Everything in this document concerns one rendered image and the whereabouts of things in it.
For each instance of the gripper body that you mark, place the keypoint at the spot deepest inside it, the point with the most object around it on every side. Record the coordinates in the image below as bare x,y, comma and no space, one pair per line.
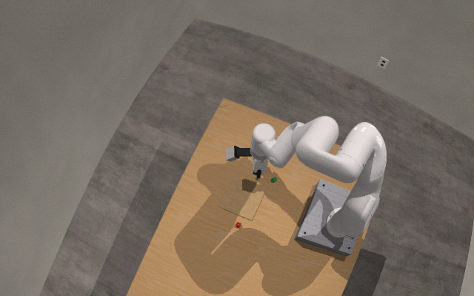
257,165

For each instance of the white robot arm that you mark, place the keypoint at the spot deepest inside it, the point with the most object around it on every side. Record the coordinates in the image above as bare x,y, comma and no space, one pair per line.
363,142

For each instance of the tan mat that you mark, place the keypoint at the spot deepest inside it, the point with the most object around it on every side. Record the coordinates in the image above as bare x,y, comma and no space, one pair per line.
242,198

